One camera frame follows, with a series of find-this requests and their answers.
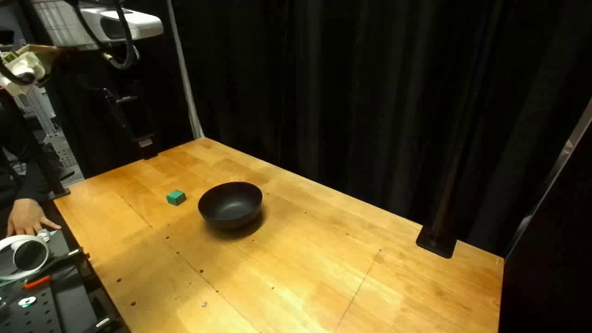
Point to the grey metal rack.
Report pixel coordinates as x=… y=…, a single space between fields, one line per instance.
x=46 y=132

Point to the black pole with base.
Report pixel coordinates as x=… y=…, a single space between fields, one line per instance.
x=458 y=154

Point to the white tape roll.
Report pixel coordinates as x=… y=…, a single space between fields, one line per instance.
x=22 y=254

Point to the black bowl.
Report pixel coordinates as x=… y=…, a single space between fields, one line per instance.
x=229 y=206

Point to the black side panel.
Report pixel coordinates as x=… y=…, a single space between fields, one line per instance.
x=551 y=246

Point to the person's bare hand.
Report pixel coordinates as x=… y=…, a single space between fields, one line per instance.
x=25 y=217

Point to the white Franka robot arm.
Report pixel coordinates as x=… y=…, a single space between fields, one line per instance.
x=116 y=22

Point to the grey metal frame bar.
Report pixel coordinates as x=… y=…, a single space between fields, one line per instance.
x=551 y=178

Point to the small green block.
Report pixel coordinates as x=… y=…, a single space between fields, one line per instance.
x=175 y=196

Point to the white slanted pole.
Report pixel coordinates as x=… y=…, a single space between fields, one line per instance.
x=185 y=74

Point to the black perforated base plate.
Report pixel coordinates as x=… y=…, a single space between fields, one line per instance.
x=51 y=296

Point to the person's dark sleeved forearm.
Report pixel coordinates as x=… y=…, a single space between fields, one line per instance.
x=14 y=159

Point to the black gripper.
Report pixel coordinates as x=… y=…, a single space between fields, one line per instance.
x=125 y=113

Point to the black curtain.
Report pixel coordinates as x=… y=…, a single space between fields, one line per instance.
x=344 y=93

